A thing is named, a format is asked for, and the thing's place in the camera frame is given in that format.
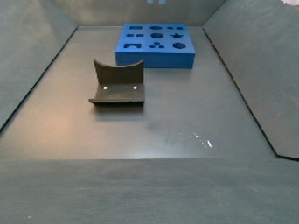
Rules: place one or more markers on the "blue shape sorter block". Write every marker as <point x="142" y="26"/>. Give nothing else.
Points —
<point x="160" y="44"/>

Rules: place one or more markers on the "blue tape strips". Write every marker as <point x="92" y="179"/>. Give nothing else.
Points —
<point x="156" y="1"/>

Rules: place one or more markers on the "black curved holder bracket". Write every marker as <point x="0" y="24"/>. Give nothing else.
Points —
<point x="119" y="79"/>

